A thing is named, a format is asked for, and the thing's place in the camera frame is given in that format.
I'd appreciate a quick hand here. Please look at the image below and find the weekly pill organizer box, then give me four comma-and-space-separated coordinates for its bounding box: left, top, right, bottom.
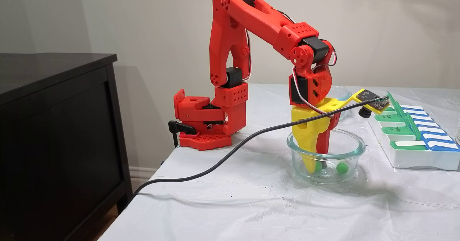
368, 92, 460, 171

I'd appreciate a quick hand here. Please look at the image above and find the glass bowl of red balls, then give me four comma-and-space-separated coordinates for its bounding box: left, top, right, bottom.
330, 86, 352, 121

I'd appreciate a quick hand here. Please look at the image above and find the glass bowl of green balls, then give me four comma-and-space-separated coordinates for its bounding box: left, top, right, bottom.
286, 126, 366, 185

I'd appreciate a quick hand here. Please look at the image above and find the white tablecloth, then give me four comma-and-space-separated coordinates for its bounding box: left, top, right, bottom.
97, 84, 460, 241

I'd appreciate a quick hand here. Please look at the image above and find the black table clamp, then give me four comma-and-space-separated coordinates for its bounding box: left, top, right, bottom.
168, 120, 197, 148

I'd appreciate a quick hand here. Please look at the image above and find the black wooden cabinet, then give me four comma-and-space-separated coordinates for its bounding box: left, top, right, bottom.
0, 53, 133, 241

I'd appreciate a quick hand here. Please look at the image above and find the white red servo wire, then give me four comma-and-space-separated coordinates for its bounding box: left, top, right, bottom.
292, 47, 337, 118

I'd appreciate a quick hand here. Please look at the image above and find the camera board on yellow mount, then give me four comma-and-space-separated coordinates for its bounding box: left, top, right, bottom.
350, 89, 390, 118

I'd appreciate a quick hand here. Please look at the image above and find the black camera cable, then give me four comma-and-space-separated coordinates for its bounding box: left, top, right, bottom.
133, 96, 388, 197

